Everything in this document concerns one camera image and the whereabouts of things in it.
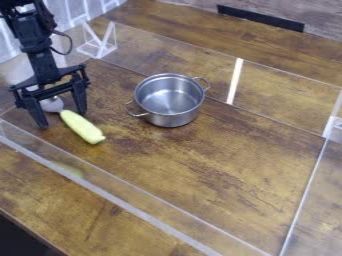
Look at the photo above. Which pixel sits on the clear acrylic triangle bracket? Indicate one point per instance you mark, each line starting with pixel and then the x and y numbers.
pixel 98 47

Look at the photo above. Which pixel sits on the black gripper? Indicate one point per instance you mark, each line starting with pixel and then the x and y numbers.
pixel 50 82

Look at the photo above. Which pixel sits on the clear acrylic enclosure wall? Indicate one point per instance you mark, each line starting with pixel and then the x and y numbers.
pixel 245 182

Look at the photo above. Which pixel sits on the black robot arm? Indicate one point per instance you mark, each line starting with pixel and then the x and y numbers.
pixel 31 23

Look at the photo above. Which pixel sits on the small steel pot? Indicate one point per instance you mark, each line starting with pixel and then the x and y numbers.
pixel 170 98

